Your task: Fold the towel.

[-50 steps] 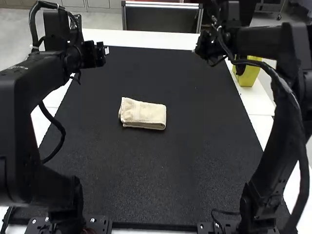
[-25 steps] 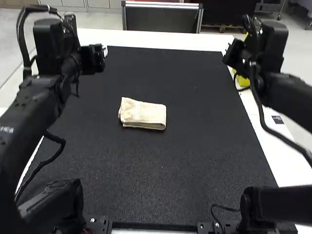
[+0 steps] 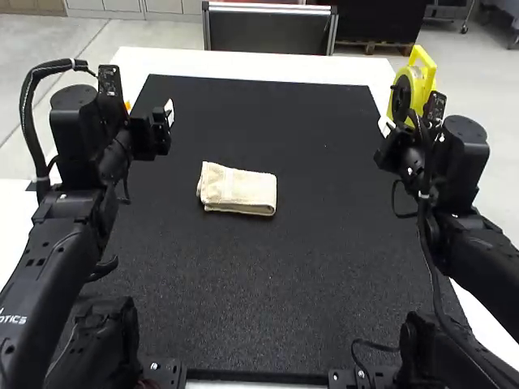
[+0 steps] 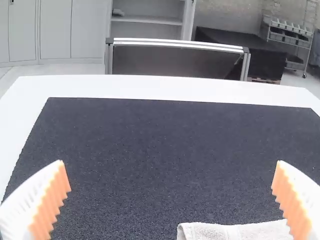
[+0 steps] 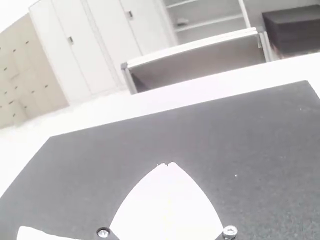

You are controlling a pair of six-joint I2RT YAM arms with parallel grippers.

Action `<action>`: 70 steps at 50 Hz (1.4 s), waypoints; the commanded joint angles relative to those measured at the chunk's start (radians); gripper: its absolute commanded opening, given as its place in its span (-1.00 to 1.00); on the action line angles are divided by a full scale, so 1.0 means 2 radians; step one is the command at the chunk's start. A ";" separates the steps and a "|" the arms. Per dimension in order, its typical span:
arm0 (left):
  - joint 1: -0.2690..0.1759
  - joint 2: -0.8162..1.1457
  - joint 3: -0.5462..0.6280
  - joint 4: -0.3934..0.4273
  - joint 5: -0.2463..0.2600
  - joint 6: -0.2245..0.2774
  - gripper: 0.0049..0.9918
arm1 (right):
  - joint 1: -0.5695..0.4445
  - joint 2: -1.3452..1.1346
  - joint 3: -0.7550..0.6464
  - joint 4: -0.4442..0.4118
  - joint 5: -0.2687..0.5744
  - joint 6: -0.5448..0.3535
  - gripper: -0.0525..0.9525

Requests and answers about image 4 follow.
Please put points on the wooden pallet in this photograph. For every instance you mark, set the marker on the wooden pallet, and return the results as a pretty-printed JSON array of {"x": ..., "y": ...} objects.
[{"x": 266, "y": 80}]

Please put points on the grey bin trolley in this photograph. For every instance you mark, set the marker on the grey bin trolley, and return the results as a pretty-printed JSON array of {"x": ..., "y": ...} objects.
[{"x": 287, "y": 35}]

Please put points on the black stacked mats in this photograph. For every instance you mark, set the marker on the black stacked mats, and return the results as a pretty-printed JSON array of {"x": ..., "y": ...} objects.
[{"x": 265, "y": 57}]

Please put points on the black mat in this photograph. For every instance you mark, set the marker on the black mat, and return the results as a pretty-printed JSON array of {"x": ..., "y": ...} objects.
[{"x": 160, "y": 150}]

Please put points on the open grey shelf cupboard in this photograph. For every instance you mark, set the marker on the open grey shelf cupboard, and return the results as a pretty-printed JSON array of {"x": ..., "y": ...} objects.
[{"x": 150, "y": 20}]

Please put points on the pale towel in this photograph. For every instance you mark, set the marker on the pale towel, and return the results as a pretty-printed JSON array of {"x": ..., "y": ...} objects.
[{"x": 225, "y": 231}]

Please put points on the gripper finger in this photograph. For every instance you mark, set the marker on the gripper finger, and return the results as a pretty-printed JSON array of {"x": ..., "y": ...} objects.
[
  {"x": 37, "y": 200},
  {"x": 300, "y": 200}
]

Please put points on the aluminium framed black crate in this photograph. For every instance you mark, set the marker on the aluminium framed black crate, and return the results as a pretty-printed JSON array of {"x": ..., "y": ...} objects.
[{"x": 175, "y": 60}]

